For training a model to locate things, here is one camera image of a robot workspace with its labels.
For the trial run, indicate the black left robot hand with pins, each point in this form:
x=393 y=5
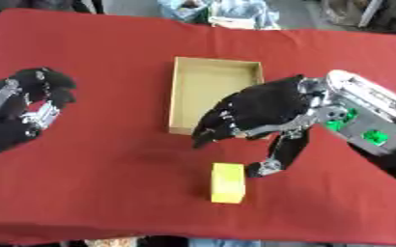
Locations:
x=38 y=83

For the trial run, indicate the tan cardboard box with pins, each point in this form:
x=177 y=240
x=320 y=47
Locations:
x=212 y=93

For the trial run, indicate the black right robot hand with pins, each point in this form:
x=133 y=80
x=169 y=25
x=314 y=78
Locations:
x=269 y=103

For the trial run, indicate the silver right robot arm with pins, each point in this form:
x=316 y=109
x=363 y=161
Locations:
x=370 y=122

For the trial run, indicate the clear plastic bag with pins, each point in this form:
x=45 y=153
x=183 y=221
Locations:
x=221 y=13

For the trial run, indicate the yellow rectangular block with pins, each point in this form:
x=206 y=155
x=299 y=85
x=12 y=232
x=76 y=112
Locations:
x=228 y=182

